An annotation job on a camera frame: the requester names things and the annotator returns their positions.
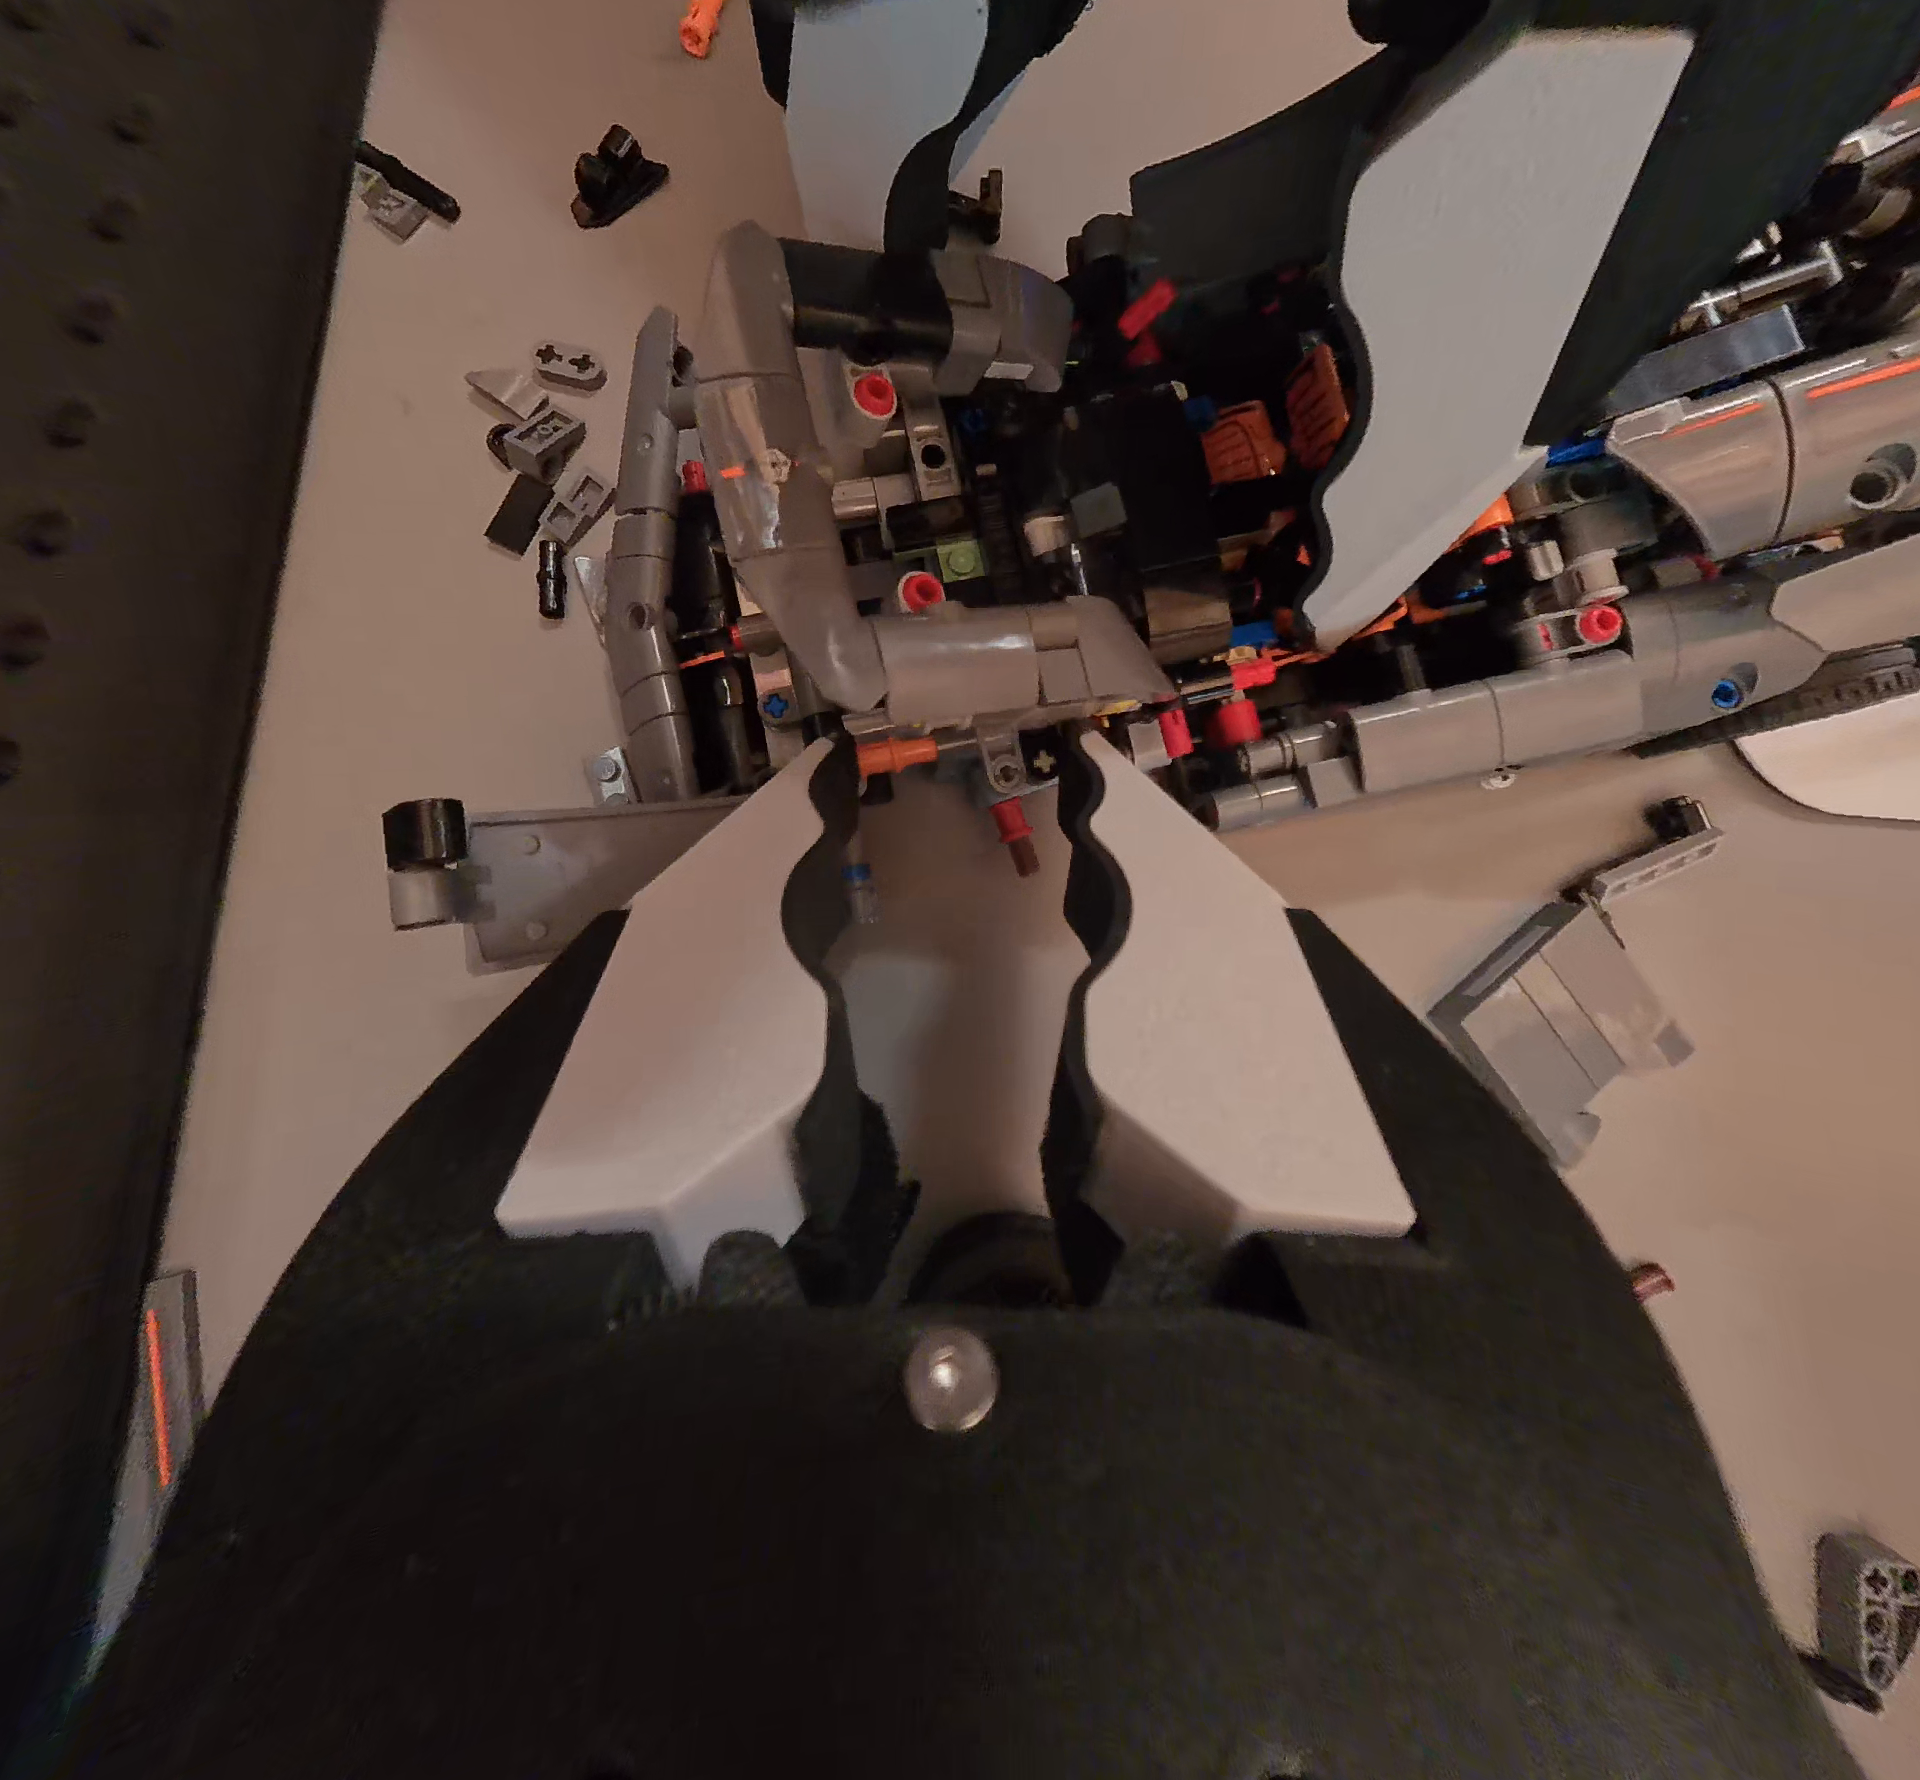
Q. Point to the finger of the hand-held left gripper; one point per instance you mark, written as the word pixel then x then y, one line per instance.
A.
pixel 871 85
pixel 1501 235

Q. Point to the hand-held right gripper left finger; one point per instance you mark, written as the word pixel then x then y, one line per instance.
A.
pixel 676 1061

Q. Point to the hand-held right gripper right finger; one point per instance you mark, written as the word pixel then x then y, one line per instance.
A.
pixel 1247 1061

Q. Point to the grey lego car model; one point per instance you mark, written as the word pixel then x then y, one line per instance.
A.
pixel 962 670

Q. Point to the small orange lego pin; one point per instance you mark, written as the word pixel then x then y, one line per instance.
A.
pixel 701 16

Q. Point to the black curved lego piece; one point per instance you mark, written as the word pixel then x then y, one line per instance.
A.
pixel 616 174

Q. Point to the small grey lego plate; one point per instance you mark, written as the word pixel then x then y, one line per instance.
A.
pixel 608 775

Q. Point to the grey lego panel assembly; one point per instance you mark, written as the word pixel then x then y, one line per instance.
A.
pixel 1561 1029

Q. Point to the grey oval lego liftarm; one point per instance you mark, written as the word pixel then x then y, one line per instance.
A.
pixel 571 364

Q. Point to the light grey lego liftarm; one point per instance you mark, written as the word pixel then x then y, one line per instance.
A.
pixel 1650 861

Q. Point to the black lego clip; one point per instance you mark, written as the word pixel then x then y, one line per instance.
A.
pixel 1677 813

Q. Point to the dark flat lego tile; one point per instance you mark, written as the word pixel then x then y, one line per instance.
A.
pixel 518 514

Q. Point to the grey connector with blue pin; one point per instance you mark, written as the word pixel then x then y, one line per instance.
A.
pixel 862 885

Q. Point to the black pin with grey clip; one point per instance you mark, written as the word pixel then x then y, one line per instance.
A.
pixel 406 189

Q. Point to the grey tile with red stripe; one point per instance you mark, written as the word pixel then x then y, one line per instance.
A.
pixel 165 1391

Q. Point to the grey liftarm with cross hole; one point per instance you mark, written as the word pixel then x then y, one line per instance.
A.
pixel 1867 1599

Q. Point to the dark grey lego frame plate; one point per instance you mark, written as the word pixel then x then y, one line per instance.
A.
pixel 578 503

